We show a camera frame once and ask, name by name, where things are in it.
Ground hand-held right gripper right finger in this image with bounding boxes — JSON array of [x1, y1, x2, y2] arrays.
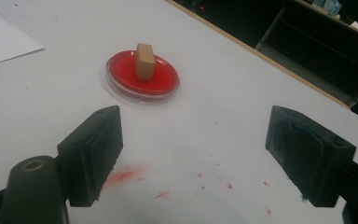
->
[[265, 105, 357, 208]]

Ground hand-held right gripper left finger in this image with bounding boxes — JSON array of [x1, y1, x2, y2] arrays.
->
[[57, 105, 124, 208]]

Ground round red dish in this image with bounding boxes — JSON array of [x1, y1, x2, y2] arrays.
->
[[105, 49, 181, 105]]

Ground small wooden block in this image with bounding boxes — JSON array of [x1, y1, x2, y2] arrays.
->
[[134, 42, 157, 83]]

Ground white board table cover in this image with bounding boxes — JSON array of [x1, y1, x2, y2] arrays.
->
[[0, 0, 358, 224]]

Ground white paper sheet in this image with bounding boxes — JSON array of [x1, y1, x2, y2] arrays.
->
[[0, 0, 46, 68]]

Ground teal item on desk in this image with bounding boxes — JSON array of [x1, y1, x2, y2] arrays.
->
[[322, 0, 343, 16]]

